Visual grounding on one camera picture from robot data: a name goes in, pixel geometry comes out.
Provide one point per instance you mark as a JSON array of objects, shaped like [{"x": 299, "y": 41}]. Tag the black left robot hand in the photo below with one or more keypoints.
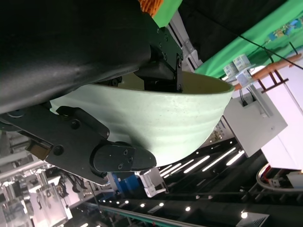
[{"x": 71, "y": 42}]

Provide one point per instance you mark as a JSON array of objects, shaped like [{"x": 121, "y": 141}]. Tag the grey round bowl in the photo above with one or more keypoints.
[{"x": 177, "y": 118}]

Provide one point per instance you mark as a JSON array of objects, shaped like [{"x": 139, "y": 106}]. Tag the orange wicker basket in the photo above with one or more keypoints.
[{"x": 151, "y": 4}]

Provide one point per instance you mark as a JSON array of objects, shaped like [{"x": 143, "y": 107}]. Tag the black backdrop curtain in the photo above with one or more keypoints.
[{"x": 213, "y": 19}]

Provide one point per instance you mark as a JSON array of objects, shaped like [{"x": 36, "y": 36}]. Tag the small white printed carton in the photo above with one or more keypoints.
[
  {"x": 241, "y": 62},
  {"x": 230, "y": 70}
]

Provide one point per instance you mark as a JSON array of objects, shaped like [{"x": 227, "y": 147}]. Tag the green tablecloth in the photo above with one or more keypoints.
[{"x": 248, "y": 45}]

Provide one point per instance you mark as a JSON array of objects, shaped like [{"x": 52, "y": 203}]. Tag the brown wooden stool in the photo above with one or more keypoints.
[{"x": 272, "y": 67}]

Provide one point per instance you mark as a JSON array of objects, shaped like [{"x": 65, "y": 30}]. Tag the grey flat board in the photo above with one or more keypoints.
[{"x": 260, "y": 123}]

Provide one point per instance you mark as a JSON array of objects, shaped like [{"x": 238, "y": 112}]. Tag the grey metal frame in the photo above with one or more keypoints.
[{"x": 187, "y": 45}]

